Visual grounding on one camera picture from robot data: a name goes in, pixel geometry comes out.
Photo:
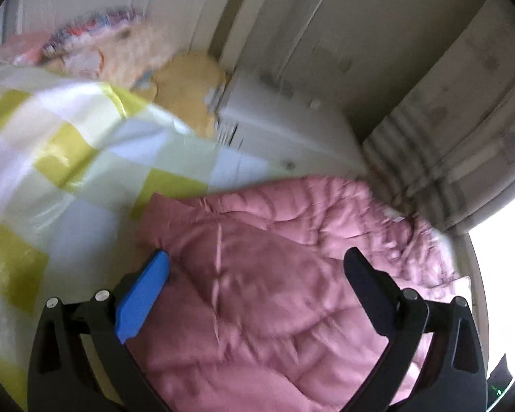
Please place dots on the sailboat print curtain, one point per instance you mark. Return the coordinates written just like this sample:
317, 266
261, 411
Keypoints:
455, 137

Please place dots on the pink quilted jacket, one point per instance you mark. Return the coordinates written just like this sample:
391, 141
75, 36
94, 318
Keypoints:
261, 287

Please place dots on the pink cloth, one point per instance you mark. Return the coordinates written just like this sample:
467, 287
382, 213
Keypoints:
13, 51

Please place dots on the white bed headboard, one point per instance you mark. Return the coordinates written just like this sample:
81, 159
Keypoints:
176, 0

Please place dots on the window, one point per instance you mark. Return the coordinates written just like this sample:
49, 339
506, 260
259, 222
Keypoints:
498, 287

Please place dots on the colourful patterned pillow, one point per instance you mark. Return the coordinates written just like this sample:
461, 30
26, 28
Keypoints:
94, 21

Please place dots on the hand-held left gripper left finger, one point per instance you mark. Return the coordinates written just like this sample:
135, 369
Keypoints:
141, 296

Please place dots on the yellow white checkered bedsheet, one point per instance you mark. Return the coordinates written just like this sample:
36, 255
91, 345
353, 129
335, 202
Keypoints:
68, 158

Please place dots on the pale pink fluffy pillow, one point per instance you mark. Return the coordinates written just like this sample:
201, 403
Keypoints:
128, 51

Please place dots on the yellow pillow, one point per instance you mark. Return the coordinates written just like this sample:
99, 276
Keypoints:
184, 90

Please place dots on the white nightstand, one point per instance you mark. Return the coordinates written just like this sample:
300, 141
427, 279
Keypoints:
283, 116

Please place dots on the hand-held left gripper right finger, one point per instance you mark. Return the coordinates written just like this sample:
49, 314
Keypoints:
369, 292

